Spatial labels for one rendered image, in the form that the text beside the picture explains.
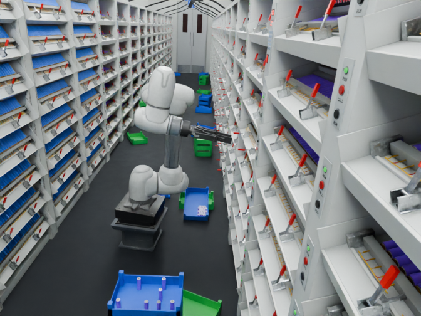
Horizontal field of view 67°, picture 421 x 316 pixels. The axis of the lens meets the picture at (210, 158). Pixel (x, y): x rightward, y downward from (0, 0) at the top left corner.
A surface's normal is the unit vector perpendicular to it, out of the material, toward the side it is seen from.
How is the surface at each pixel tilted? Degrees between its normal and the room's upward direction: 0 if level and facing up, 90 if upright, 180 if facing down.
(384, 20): 90
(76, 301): 0
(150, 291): 0
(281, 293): 19
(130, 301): 0
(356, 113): 90
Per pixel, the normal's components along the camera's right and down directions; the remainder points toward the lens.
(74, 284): 0.06, -0.92
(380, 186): -0.28, -0.88
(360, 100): 0.02, 0.38
